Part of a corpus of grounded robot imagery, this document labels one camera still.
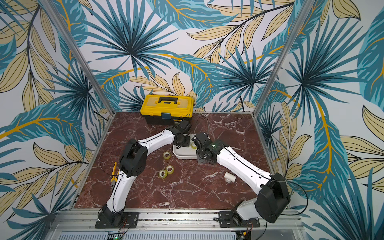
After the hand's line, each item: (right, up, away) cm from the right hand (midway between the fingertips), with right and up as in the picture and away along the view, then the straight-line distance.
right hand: (203, 156), depth 81 cm
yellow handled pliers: (-51, -13, +4) cm, 53 cm away
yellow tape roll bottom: (-23, -11, +6) cm, 27 cm away
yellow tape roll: (-5, +3, +19) cm, 20 cm away
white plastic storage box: (-12, 0, +8) cm, 14 cm away
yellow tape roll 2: (-23, -2, +14) cm, 27 cm away
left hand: (-11, +5, +18) cm, 21 cm away
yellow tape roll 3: (-20, -10, +9) cm, 24 cm away
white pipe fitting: (+15, -13, +2) cm, 19 cm away
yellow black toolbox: (-23, +28, +17) cm, 40 cm away
